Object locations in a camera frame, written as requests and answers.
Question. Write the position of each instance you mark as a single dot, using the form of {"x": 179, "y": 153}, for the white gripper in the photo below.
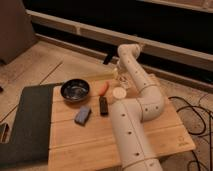
{"x": 120, "y": 78}

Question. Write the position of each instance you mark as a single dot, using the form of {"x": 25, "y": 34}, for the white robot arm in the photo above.
{"x": 127, "y": 115}

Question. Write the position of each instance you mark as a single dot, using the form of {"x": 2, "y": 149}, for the orange carrot toy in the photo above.
{"x": 104, "y": 89}

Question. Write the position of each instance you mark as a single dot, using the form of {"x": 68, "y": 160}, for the small black object on floor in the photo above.
{"x": 107, "y": 59}

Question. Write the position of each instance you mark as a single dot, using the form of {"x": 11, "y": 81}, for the black rectangular block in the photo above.
{"x": 103, "y": 105}

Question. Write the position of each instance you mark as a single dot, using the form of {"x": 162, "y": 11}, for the dark blue bowl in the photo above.
{"x": 75, "y": 90}

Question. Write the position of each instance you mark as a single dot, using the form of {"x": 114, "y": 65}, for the blue sponge block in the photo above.
{"x": 83, "y": 115}

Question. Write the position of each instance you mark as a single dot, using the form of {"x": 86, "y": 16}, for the wooden board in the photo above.
{"x": 93, "y": 147}

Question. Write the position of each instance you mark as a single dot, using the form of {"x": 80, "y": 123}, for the brown sofa corner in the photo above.
{"x": 16, "y": 32}

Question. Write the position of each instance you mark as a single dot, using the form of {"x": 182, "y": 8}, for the dark green mat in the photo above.
{"x": 29, "y": 140}

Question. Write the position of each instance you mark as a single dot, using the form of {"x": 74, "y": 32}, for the dark object at left edge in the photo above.
{"x": 4, "y": 128}

